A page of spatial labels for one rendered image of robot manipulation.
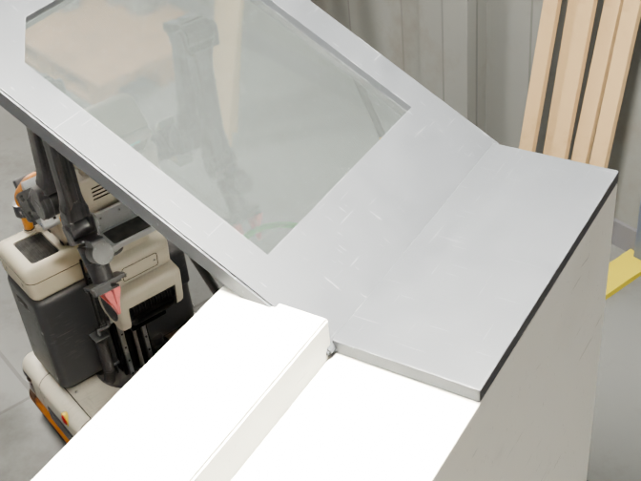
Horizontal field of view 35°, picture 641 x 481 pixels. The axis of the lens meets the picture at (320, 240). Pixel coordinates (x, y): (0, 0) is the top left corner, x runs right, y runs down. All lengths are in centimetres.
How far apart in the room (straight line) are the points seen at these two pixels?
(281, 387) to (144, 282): 150
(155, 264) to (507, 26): 198
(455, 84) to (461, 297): 281
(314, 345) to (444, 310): 25
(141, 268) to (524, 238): 146
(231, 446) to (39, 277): 178
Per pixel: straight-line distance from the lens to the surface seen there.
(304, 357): 171
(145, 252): 310
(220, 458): 158
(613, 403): 378
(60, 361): 350
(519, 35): 439
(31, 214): 289
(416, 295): 186
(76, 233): 266
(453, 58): 455
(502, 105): 461
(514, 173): 217
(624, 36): 375
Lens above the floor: 270
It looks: 37 degrees down
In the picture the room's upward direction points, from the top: 6 degrees counter-clockwise
